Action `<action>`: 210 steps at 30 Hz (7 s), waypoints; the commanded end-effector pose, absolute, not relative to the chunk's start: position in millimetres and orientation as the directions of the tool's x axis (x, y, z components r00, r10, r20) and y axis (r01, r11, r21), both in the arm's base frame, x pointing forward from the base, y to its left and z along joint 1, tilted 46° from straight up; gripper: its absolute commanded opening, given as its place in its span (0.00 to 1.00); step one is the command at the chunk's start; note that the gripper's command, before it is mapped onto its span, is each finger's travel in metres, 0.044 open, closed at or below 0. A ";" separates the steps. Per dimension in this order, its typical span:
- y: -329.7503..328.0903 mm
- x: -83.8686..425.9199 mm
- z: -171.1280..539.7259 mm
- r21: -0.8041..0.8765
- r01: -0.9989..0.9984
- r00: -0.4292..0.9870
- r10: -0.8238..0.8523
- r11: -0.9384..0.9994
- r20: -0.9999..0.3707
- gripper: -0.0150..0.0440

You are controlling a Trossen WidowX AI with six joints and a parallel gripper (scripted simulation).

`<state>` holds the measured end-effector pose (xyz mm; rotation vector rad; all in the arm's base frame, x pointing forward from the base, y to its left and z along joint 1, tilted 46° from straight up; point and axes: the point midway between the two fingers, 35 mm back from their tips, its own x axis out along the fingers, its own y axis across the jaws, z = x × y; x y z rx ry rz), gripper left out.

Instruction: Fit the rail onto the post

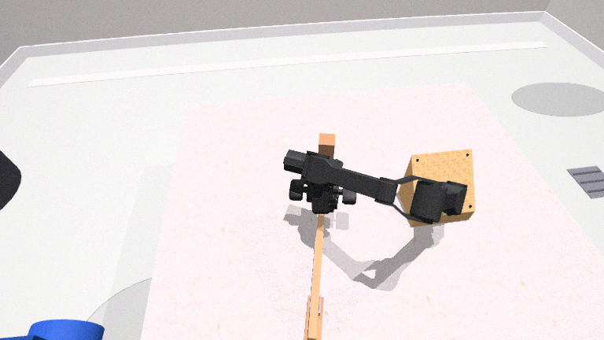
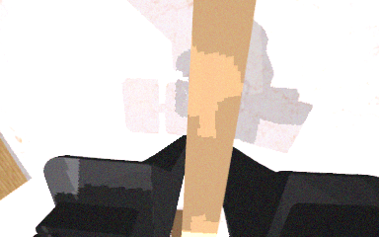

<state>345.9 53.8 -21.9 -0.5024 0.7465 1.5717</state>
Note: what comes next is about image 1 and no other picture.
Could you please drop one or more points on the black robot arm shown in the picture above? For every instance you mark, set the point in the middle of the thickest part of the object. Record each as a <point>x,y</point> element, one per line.
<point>431,197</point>

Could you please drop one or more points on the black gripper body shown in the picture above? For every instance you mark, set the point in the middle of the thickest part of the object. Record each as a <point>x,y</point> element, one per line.
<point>297,189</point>

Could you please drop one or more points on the long tan wooden rail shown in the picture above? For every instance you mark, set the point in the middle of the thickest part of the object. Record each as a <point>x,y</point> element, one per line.
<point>314,313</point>

